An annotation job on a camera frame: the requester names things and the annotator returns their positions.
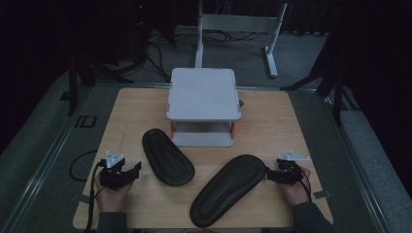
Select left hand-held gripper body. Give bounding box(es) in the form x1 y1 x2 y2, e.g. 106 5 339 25
98 150 130 192

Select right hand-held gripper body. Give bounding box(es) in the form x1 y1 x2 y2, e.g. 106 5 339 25
275 150 311 186

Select black slipper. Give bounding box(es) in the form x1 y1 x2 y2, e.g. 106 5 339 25
189 153 268 229
141 127 196 187

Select person's right hand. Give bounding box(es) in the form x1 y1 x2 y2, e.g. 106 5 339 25
279 165 312 208

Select person's left hand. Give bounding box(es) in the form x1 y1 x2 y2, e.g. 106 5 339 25
93 174 134 214

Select grey tape strip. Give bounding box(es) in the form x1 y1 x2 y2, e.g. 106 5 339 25
312 189 333 200
77 193 95 206

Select grey two-tier shoe rack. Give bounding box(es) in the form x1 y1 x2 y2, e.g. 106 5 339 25
165 66 243 149

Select black tripod stand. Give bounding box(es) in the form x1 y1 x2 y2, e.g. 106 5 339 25
64 48 135 117
280 38 349 128

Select white metal stand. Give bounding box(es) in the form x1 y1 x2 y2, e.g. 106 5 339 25
193 0 290 80

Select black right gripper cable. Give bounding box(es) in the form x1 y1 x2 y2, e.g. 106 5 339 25
298 173 314 202

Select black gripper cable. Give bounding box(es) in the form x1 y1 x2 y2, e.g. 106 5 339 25
68 149 108 233
298 173 314 202

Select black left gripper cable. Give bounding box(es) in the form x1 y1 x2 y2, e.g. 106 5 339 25
68 149 108 233

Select black floor cables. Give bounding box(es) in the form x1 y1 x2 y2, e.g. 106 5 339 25
142 30 260 83

